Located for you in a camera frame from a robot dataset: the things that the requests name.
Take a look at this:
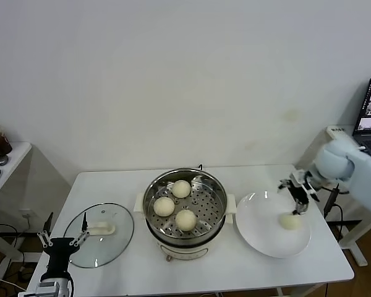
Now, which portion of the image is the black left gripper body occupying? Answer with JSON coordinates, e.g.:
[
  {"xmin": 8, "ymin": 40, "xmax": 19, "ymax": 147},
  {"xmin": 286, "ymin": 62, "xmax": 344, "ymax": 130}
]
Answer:
[{"xmin": 43, "ymin": 237, "xmax": 81, "ymax": 275}]

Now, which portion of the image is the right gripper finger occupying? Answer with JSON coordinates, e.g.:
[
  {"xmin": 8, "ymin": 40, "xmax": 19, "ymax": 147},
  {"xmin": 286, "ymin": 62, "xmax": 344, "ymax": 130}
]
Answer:
[
  {"xmin": 277, "ymin": 178, "xmax": 293, "ymax": 193},
  {"xmin": 291, "ymin": 200, "xmax": 310, "ymax": 215}
]

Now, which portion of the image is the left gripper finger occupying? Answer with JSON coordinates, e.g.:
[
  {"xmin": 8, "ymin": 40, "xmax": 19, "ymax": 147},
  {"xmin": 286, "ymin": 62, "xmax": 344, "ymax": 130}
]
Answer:
[
  {"xmin": 36, "ymin": 212, "xmax": 54, "ymax": 249},
  {"xmin": 69, "ymin": 212, "xmax": 91, "ymax": 248}
]

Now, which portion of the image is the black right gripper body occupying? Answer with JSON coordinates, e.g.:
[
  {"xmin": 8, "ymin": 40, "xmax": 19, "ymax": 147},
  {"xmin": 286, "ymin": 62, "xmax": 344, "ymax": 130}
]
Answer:
[{"xmin": 290, "ymin": 171, "xmax": 317, "ymax": 205}]

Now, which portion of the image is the glass lid with cream handle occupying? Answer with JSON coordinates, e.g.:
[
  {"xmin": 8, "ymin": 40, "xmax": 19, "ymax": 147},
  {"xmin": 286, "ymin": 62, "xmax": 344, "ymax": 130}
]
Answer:
[{"xmin": 62, "ymin": 202, "xmax": 135, "ymax": 269}]

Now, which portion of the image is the white steamed baozi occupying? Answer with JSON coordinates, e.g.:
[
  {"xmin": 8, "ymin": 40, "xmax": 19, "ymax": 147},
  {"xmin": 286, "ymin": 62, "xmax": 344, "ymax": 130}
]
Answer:
[
  {"xmin": 153, "ymin": 197, "xmax": 176, "ymax": 217},
  {"xmin": 278, "ymin": 214, "xmax": 302, "ymax": 230},
  {"xmin": 174, "ymin": 209, "xmax": 197, "ymax": 231},
  {"xmin": 172, "ymin": 179, "xmax": 192, "ymax": 199}
]

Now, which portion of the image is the stainless steel steamer basket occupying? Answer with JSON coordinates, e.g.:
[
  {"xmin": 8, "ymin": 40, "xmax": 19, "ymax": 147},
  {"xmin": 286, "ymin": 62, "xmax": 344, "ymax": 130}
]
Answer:
[{"xmin": 133, "ymin": 168, "xmax": 237, "ymax": 241}]

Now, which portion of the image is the black power adapter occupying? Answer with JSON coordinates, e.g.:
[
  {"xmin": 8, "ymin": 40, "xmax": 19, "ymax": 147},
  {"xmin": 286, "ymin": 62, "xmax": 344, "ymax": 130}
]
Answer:
[{"xmin": 324, "ymin": 184, "xmax": 341, "ymax": 219}]

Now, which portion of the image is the white round plate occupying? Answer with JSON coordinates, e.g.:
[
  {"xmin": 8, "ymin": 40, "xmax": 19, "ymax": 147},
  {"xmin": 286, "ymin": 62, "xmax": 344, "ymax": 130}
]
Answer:
[{"xmin": 234, "ymin": 191, "xmax": 313, "ymax": 259}]

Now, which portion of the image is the white labelled box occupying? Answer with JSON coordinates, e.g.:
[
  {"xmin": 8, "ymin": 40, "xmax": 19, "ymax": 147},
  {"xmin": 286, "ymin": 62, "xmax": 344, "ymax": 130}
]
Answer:
[{"xmin": 326, "ymin": 125, "xmax": 349, "ymax": 139}]

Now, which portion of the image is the white side table with laptop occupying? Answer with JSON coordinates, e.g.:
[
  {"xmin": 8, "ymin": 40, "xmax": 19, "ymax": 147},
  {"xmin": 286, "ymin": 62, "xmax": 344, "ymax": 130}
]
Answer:
[{"xmin": 326, "ymin": 125, "xmax": 371, "ymax": 269}]

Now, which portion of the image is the dark jar on side table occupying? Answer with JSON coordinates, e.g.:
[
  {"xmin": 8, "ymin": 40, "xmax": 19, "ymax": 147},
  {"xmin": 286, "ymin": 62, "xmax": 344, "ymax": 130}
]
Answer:
[{"xmin": 0, "ymin": 123, "xmax": 13, "ymax": 155}]

